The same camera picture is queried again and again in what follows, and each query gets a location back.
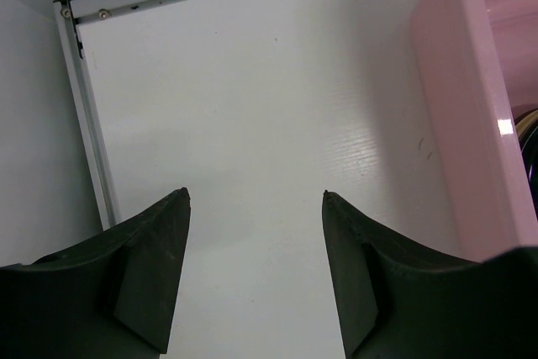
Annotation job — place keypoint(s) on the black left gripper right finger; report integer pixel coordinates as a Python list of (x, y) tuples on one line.
[(397, 298)]

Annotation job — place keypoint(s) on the pink plastic bin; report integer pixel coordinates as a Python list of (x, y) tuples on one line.
[(477, 61)]

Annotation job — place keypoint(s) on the black plate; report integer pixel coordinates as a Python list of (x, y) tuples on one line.
[(526, 129)]

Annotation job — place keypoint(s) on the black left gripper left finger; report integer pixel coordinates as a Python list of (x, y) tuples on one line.
[(110, 296)]

